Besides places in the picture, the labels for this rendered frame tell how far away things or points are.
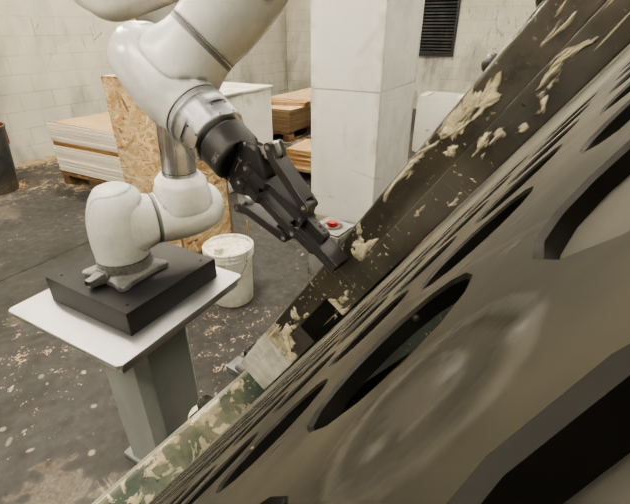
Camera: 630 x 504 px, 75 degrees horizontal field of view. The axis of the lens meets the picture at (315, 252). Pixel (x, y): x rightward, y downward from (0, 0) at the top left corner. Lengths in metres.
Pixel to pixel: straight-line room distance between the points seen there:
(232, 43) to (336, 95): 2.67
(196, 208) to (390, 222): 0.88
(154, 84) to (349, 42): 2.65
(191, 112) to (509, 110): 0.37
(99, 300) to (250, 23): 0.90
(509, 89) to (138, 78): 0.45
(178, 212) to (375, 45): 2.16
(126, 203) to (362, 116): 2.24
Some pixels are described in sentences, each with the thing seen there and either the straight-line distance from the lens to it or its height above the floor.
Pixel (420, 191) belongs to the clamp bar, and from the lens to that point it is 0.46.
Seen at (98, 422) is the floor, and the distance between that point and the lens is 2.13.
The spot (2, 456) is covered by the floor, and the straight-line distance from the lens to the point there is 2.20.
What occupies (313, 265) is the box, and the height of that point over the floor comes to 0.80.
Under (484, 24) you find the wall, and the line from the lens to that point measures 8.89.
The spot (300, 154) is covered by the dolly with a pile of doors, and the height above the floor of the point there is 0.26.
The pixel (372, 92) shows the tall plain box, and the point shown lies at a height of 1.08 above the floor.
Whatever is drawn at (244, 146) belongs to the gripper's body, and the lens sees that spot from 0.56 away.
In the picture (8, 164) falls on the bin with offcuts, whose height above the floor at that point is 0.28.
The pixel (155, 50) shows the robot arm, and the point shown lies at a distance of 0.62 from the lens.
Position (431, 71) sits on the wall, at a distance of 9.09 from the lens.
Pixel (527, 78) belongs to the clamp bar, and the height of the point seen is 1.45.
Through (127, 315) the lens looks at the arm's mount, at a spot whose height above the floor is 0.82.
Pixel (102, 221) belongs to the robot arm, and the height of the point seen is 1.03.
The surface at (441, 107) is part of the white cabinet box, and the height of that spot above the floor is 0.60.
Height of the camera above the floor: 1.49
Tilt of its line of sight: 29 degrees down
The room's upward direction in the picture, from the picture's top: straight up
